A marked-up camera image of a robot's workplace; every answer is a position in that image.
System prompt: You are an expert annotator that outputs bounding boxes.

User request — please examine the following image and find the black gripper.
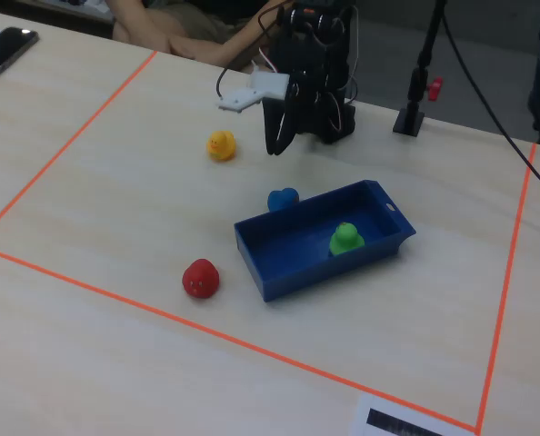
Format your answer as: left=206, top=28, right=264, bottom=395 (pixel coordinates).
left=261, top=67, right=333, bottom=156

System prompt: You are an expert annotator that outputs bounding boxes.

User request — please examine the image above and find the green rubber duck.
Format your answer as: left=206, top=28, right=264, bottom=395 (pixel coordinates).
left=328, top=221, right=366, bottom=257

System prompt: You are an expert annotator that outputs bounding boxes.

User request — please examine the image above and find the person forearm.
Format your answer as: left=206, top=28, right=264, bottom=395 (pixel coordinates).
left=192, top=0, right=294, bottom=69

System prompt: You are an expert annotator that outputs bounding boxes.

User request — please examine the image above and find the yellow rubber duck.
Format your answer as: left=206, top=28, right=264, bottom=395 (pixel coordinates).
left=205, top=130, right=238, bottom=163

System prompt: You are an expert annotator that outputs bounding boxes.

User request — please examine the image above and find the blue rectangular plastic box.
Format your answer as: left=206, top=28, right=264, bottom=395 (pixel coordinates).
left=233, top=179, right=417, bottom=303

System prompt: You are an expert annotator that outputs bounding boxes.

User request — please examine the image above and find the person hand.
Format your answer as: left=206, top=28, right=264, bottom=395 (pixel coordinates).
left=168, top=34, right=207, bottom=63

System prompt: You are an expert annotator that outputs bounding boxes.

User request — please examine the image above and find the blue toy fruit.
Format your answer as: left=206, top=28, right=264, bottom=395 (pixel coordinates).
left=266, top=187, right=301, bottom=213

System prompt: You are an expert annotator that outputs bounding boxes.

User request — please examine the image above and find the red clamp knob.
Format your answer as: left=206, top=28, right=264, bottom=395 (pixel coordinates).
left=426, top=75, right=445, bottom=102

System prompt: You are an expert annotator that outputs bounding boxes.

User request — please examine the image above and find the person leg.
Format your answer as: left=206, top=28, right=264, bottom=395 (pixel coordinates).
left=112, top=0, right=185, bottom=51

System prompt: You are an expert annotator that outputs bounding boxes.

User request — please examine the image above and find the red toy fruit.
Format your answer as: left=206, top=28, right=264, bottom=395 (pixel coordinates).
left=181, top=258, right=221, bottom=300

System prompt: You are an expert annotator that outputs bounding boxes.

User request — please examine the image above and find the long orange tape strip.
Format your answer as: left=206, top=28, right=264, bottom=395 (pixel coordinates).
left=0, top=243, right=480, bottom=432

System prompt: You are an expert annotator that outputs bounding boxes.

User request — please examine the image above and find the black smartphone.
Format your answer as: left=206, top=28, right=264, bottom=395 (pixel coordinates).
left=0, top=26, right=40, bottom=81

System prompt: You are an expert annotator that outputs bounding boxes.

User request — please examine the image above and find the white paper with black bar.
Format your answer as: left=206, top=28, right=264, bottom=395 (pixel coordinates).
left=349, top=393, right=478, bottom=436

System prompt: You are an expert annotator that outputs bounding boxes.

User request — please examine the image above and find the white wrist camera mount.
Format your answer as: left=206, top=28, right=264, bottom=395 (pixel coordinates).
left=215, top=71, right=292, bottom=113

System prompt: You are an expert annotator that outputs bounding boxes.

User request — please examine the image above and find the dark camera cable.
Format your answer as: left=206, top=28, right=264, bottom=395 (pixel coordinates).
left=215, top=0, right=294, bottom=99

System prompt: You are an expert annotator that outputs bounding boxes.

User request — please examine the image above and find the black camera stand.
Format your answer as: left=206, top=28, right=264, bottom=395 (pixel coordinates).
left=392, top=0, right=448, bottom=138

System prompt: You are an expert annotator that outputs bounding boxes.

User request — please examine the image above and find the black cable on table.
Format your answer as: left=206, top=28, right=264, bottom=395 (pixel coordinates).
left=440, top=11, right=540, bottom=204

